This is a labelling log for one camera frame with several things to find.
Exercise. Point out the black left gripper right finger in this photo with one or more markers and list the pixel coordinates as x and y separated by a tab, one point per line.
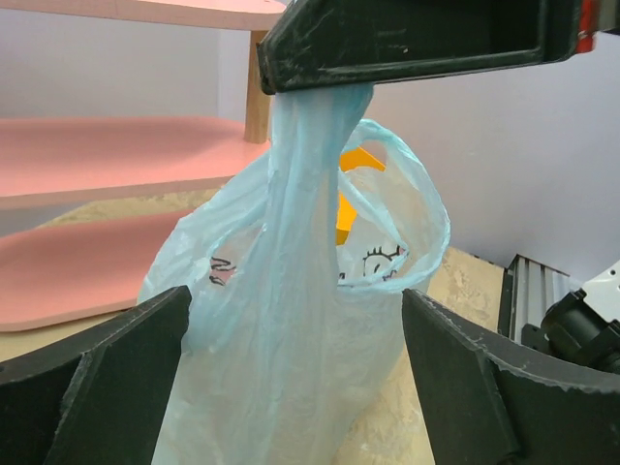
488	400

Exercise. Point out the yellow plastic basket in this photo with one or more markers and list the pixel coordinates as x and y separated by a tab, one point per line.
347	206

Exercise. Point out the blue printed plastic bag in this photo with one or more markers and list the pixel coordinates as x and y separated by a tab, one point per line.
291	336

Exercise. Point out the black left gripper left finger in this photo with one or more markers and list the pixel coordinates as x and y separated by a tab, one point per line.
98	396

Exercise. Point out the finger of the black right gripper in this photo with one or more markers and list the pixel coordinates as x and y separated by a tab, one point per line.
320	43

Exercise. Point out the black table front frame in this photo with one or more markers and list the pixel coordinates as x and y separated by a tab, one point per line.
529	288

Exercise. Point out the pink three-tier shelf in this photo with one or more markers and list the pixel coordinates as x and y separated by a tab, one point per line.
56	275

